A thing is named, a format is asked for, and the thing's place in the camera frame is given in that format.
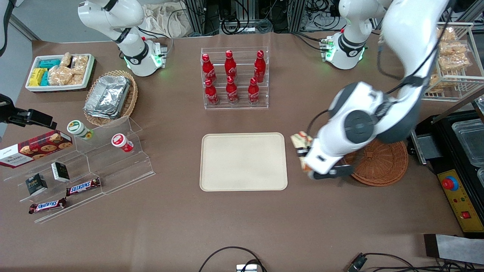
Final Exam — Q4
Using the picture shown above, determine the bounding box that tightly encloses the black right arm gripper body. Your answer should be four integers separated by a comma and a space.
0, 94, 16, 125

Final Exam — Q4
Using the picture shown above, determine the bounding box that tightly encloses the triangle sandwich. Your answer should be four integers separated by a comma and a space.
290, 131, 314, 173

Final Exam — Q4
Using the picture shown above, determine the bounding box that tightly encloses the beige plastic tray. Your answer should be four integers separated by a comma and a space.
199, 132, 289, 192

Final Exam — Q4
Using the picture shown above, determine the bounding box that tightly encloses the round brown wicker basket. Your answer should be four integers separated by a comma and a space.
340, 138, 409, 187

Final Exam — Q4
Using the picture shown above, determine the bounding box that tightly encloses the oval wicker basket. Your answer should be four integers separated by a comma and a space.
83, 70, 139, 127

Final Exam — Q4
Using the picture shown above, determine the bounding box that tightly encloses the red tartan cookie box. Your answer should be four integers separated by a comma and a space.
0, 130, 73, 169

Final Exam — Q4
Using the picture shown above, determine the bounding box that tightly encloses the yellow snack packet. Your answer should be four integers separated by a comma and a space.
29, 68, 48, 87

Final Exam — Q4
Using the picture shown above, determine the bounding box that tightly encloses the green lid yogurt cup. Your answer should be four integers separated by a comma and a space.
67, 120, 94, 141

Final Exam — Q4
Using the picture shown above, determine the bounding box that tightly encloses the clear bag of rice crackers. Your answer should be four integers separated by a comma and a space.
48, 66, 74, 86
71, 54, 90, 75

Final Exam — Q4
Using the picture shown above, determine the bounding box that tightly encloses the small black white box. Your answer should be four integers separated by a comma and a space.
51, 161, 71, 183

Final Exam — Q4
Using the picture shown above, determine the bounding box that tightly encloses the white rectangular snack bin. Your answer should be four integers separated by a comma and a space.
25, 53, 96, 93

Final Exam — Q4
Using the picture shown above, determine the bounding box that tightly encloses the red cola bottle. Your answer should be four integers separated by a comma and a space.
225, 50, 238, 79
204, 78, 220, 106
226, 76, 239, 105
247, 77, 261, 105
202, 53, 217, 83
254, 50, 267, 83

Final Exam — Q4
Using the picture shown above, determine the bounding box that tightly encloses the stack of foil containers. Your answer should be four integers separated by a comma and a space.
84, 75, 132, 120

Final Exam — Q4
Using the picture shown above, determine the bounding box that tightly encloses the clear acrylic bottle rack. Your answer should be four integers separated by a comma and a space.
200, 46, 269, 110

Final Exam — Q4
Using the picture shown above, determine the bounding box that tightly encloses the brown snickers bar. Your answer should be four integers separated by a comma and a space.
28, 197, 68, 215
66, 177, 102, 197

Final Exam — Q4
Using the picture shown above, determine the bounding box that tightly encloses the red lid yogurt cup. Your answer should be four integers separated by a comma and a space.
111, 133, 134, 153

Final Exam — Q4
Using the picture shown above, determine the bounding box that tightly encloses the clear acrylic stepped stand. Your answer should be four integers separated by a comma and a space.
3, 115, 156, 224

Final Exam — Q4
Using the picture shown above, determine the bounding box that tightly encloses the black side cart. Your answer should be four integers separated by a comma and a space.
410, 96, 484, 236

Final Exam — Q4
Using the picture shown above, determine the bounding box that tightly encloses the red emergency stop button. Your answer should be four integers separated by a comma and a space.
442, 175, 459, 192

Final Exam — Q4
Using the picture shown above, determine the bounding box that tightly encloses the clear bag of fried snacks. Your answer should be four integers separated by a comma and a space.
437, 27, 457, 42
439, 41, 468, 56
429, 73, 445, 94

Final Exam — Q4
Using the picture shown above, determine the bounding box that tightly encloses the clear plastic container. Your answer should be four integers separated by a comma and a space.
451, 119, 484, 168

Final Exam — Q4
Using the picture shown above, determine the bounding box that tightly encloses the yellow emergency stop box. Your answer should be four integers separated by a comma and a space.
436, 168, 484, 233

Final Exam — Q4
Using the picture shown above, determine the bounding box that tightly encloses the grey flat panel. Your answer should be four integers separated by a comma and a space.
423, 233, 484, 265

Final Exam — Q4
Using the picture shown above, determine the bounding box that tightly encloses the beige cloth bag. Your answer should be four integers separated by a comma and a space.
141, 2, 190, 39

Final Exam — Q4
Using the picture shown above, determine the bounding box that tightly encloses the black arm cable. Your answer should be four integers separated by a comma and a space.
307, 0, 456, 139

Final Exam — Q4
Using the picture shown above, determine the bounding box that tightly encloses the thick black hanging cable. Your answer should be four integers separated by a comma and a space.
0, 0, 16, 58

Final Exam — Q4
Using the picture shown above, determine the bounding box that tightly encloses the black cable with connector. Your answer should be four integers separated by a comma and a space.
347, 252, 467, 272

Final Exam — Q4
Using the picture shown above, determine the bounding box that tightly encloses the black looped cable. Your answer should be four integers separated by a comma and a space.
198, 246, 267, 272

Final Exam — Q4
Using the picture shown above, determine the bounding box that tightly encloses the white wire rack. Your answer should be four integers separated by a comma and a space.
421, 22, 484, 102

